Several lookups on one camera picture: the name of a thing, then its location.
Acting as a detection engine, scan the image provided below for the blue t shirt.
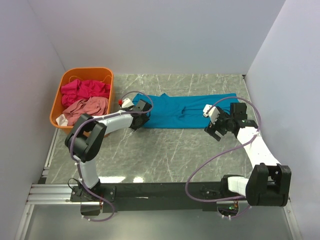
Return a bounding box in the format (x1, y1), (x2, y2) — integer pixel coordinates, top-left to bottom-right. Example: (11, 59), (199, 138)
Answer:
(132, 93), (238, 129)

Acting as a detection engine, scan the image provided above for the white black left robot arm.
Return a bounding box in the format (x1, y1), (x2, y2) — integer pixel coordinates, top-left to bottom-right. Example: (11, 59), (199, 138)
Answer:
(64, 98), (153, 201)

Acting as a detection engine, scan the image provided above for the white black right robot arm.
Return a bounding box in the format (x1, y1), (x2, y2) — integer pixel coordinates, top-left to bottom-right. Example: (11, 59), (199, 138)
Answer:
(203, 102), (292, 207)

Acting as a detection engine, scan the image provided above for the dusty pink t shirt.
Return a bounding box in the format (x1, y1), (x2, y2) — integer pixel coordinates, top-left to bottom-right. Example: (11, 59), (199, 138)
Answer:
(63, 96), (109, 126)

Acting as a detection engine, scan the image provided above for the orange plastic laundry basket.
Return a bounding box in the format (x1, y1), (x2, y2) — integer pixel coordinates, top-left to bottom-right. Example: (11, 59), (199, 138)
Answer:
(49, 67), (116, 135)

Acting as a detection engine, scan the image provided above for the magenta t shirt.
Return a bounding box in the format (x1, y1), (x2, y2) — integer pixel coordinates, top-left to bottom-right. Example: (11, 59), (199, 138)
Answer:
(60, 79), (111, 108)

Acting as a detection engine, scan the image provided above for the white cloth in basket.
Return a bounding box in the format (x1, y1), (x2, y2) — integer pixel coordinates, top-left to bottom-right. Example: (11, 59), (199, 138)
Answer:
(55, 113), (68, 127)

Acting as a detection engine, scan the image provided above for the black base crossbeam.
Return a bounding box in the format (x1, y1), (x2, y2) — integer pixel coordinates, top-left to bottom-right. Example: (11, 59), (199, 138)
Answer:
(70, 182), (239, 216)

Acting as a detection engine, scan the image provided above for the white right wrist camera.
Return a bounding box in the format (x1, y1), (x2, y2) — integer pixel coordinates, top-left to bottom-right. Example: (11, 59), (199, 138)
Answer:
(203, 104), (220, 124)

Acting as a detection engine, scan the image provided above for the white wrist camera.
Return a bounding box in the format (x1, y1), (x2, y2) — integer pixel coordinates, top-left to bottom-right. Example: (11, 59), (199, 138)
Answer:
(118, 98), (134, 109)
(203, 104), (220, 124)

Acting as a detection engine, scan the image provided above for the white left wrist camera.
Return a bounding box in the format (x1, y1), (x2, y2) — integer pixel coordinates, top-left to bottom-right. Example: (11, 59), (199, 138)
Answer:
(118, 98), (134, 109)

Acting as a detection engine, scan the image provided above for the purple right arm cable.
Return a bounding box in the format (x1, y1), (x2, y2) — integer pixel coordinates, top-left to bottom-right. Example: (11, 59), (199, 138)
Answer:
(185, 96), (263, 218)

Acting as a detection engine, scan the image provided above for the aluminium frame rail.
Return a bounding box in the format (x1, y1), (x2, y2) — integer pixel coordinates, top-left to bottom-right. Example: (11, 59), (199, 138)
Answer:
(13, 124), (305, 240)

